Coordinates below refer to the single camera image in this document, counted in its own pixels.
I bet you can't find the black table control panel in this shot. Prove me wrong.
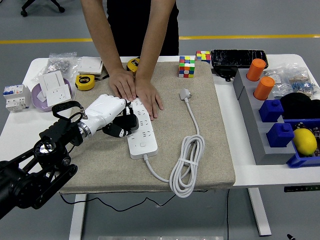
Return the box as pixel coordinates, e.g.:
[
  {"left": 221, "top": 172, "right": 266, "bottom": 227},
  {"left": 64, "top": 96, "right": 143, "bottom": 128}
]
[{"left": 283, "top": 185, "right": 320, "bottom": 193}]

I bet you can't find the large colourful puzzle cube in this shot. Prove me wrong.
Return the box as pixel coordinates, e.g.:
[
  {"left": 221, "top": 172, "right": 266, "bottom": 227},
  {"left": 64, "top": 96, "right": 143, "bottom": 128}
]
[{"left": 177, "top": 55, "right": 196, "bottom": 79}]

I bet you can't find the orange cylinder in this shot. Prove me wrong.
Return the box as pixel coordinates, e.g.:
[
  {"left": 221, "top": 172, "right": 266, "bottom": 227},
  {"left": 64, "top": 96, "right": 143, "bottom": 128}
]
[
  {"left": 246, "top": 58, "right": 267, "bottom": 82},
  {"left": 253, "top": 76, "right": 276, "bottom": 101}
]

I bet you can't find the white wall switch panel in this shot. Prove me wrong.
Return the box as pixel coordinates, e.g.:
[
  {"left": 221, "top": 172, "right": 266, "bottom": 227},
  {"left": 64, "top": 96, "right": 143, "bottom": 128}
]
[{"left": 37, "top": 70, "right": 66, "bottom": 98}]

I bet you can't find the black cloth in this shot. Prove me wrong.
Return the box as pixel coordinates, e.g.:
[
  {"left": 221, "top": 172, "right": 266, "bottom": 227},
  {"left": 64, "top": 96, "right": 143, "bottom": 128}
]
[{"left": 279, "top": 92, "right": 320, "bottom": 120}]

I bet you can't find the clear bag of resistors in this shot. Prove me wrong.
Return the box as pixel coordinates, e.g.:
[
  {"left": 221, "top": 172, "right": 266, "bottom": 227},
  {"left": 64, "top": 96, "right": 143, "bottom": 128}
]
[{"left": 287, "top": 68, "right": 320, "bottom": 99}]

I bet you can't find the person's left hand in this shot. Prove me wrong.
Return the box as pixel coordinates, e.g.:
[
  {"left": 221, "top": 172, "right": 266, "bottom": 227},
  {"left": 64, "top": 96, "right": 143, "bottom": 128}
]
[{"left": 133, "top": 76, "right": 164, "bottom": 119}]

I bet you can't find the yellow lemon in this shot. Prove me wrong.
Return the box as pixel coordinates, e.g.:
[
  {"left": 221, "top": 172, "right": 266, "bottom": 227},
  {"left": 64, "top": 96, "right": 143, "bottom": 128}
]
[{"left": 292, "top": 128, "right": 318, "bottom": 157}]

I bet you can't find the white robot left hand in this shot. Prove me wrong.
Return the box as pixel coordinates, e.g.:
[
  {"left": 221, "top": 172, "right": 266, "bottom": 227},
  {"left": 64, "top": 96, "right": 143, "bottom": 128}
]
[{"left": 79, "top": 93, "right": 133, "bottom": 139}]

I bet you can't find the yellow tape measure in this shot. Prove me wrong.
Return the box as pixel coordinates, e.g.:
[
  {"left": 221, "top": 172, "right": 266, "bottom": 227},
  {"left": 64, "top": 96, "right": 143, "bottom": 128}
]
[
  {"left": 74, "top": 73, "right": 97, "bottom": 91},
  {"left": 126, "top": 56, "right": 140, "bottom": 76}
]

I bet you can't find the clear bag of small parts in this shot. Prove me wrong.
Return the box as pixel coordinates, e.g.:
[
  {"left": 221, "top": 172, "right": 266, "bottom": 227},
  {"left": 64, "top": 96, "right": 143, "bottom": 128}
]
[{"left": 263, "top": 62, "right": 292, "bottom": 99}]

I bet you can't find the white power strip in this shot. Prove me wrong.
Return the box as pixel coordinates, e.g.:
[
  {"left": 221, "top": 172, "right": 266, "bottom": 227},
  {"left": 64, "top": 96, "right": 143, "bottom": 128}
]
[{"left": 124, "top": 97, "right": 159, "bottom": 160}]

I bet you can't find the blue block with knob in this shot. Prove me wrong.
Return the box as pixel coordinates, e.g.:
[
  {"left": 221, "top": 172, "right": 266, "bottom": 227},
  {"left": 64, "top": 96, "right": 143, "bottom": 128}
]
[
  {"left": 265, "top": 122, "right": 295, "bottom": 149},
  {"left": 258, "top": 99, "right": 285, "bottom": 123}
]

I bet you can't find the person's right hand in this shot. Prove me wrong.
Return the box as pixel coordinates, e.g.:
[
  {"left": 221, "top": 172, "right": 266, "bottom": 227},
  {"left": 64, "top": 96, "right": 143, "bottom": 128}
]
[{"left": 108, "top": 67, "right": 138, "bottom": 102}]

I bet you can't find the black hanging cable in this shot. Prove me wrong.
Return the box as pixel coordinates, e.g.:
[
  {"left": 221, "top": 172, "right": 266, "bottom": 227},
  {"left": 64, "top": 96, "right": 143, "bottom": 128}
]
[{"left": 226, "top": 188, "right": 231, "bottom": 240}]

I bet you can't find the black wrapped tray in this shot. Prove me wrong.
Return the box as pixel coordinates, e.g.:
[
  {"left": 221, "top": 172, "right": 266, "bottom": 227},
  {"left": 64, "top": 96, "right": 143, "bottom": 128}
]
[{"left": 210, "top": 49, "right": 270, "bottom": 70}]

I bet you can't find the purple bowl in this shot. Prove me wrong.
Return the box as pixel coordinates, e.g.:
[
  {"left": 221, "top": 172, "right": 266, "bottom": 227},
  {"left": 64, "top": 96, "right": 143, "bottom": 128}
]
[{"left": 30, "top": 77, "right": 76, "bottom": 113}]

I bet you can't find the grey-brown mat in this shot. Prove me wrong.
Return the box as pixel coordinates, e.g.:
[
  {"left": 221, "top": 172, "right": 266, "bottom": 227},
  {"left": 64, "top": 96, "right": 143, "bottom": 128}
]
[{"left": 58, "top": 61, "right": 236, "bottom": 195}]

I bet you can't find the black plug adapter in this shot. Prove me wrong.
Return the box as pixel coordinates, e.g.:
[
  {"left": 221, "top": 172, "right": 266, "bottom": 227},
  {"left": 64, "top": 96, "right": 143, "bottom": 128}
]
[{"left": 111, "top": 112, "right": 140, "bottom": 133}]

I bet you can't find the plastic bag of metal parts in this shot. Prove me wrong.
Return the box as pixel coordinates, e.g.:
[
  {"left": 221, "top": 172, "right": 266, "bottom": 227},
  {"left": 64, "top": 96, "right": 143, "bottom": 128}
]
[{"left": 31, "top": 51, "right": 83, "bottom": 82}]

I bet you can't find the person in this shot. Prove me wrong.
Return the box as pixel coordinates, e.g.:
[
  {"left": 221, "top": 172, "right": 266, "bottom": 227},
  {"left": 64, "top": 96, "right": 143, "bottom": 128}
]
[{"left": 106, "top": 0, "right": 180, "bottom": 57}]

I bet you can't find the grey block holder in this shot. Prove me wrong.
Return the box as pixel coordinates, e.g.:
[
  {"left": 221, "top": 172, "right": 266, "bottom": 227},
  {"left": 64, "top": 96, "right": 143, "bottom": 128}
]
[{"left": 232, "top": 67, "right": 297, "bottom": 166}]

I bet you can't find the small colourful puzzle cube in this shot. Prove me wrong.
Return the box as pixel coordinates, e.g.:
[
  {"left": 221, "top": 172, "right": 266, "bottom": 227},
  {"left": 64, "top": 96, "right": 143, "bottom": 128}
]
[{"left": 195, "top": 50, "right": 212, "bottom": 64}]

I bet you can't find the blue plastic bin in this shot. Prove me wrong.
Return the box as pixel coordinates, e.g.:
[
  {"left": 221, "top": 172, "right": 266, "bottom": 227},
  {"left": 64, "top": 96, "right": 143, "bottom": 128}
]
[{"left": 282, "top": 118, "right": 320, "bottom": 169}]

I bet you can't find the white circuit breaker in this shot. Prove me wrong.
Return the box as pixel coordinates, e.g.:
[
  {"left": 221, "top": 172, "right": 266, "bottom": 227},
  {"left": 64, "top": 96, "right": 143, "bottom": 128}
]
[{"left": 2, "top": 84, "right": 32, "bottom": 113}]

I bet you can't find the white switch on box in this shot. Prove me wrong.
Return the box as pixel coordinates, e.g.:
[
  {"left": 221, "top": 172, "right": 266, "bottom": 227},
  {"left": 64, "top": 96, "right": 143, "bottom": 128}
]
[{"left": 77, "top": 56, "right": 105, "bottom": 76}]

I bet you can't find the white wall socket panel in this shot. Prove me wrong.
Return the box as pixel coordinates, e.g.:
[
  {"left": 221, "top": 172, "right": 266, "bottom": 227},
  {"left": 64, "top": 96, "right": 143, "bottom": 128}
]
[{"left": 45, "top": 84, "right": 73, "bottom": 108}]

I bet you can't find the white power strip cord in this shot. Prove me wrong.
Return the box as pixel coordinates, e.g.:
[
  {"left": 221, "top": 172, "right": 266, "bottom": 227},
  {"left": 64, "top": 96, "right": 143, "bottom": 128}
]
[{"left": 142, "top": 87, "right": 206, "bottom": 199}]

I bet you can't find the black strap device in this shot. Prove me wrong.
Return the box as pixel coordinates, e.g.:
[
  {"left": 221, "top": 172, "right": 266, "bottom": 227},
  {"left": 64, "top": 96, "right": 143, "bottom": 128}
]
[{"left": 211, "top": 66, "right": 241, "bottom": 83}]

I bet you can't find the black office chair base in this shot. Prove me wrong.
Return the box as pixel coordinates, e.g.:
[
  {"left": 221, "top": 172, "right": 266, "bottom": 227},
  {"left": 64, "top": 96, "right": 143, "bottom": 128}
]
[{"left": 20, "top": 0, "right": 66, "bottom": 18}]

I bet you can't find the thin black adapter cord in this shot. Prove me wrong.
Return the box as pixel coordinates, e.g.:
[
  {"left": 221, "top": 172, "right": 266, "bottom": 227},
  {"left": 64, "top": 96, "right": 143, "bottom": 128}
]
[{"left": 59, "top": 192, "right": 177, "bottom": 212}]

